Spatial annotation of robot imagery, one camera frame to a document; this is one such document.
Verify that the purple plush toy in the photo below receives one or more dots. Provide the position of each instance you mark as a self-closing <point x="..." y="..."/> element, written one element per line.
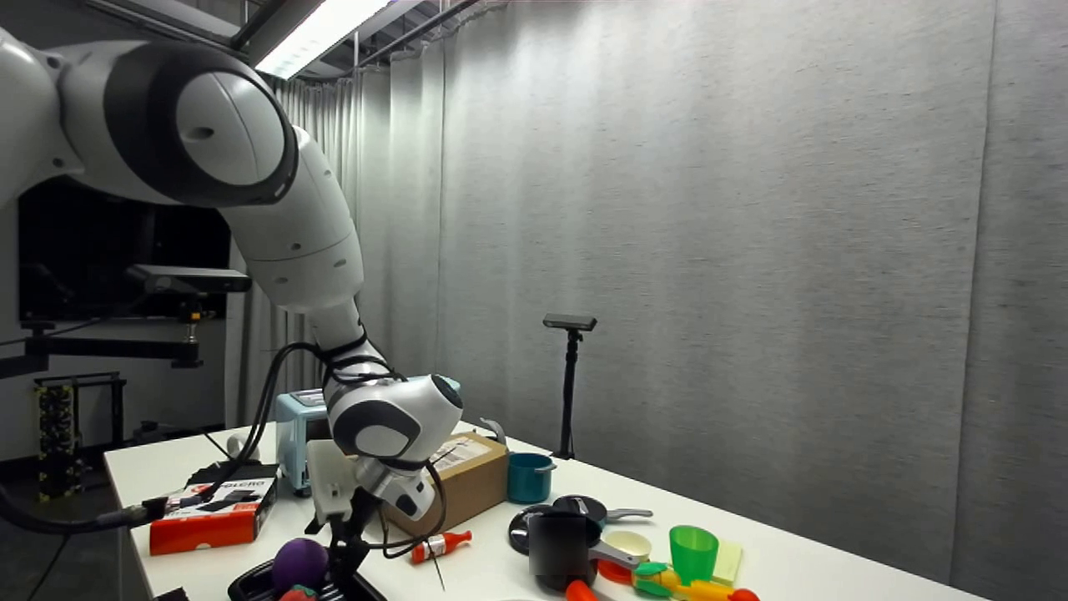
<point x="247" y="586"/>

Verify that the grey tape roll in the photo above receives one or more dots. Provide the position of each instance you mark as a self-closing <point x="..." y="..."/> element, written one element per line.
<point x="236" y="450"/>

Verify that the small green toy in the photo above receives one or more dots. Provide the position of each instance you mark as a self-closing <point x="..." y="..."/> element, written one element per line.
<point x="647" y="580"/>

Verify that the purple stuffed fruit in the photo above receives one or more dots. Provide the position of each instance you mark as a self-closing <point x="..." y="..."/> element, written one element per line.
<point x="298" y="561"/>

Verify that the small red toy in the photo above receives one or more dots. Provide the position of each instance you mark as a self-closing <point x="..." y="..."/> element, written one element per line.
<point x="742" y="596"/>

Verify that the grey curtain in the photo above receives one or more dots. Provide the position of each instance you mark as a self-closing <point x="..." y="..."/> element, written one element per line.
<point x="487" y="222"/>

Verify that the cardboard box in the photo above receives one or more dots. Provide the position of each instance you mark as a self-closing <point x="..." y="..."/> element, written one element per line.
<point x="468" y="484"/>

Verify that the black toy frying pan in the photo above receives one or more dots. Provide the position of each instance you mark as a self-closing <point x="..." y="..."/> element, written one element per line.
<point x="587" y="508"/>

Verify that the red stuffed fruit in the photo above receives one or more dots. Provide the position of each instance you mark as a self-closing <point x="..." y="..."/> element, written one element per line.
<point x="294" y="596"/>

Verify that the green translucent cup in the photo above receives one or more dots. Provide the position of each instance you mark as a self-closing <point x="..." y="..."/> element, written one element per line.
<point x="692" y="553"/>

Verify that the black flat pouch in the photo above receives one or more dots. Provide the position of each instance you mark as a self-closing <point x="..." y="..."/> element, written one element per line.
<point x="228" y="471"/>

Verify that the small white bowl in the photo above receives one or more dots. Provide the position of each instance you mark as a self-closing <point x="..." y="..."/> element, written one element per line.
<point x="626" y="545"/>

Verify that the black monitor screen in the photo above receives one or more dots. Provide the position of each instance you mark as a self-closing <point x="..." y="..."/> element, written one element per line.
<point x="112" y="270"/>

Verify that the red flat box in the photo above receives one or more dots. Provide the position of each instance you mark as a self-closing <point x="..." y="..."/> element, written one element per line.
<point x="206" y="526"/>

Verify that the teal toy pot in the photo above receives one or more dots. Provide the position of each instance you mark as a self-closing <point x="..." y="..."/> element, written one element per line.
<point x="527" y="480"/>

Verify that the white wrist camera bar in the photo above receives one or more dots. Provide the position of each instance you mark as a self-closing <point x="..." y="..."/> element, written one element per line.
<point x="333" y="480"/>

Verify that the orange-red toy carrot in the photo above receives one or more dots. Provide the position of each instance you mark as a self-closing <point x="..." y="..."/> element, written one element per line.
<point x="578" y="592"/>

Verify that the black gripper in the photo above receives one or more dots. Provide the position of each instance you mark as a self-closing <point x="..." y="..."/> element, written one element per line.
<point x="358" y="522"/>

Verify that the yellow orange toy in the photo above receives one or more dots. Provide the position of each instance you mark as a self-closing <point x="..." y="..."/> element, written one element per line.
<point x="695" y="588"/>

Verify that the black camera tripod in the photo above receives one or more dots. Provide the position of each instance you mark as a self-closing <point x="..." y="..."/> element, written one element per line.
<point x="569" y="379"/>

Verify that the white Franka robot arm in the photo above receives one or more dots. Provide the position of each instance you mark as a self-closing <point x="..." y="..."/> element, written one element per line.
<point x="246" y="169"/>

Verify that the black toy pot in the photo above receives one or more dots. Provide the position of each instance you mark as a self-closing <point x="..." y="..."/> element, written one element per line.
<point x="564" y="553"/>

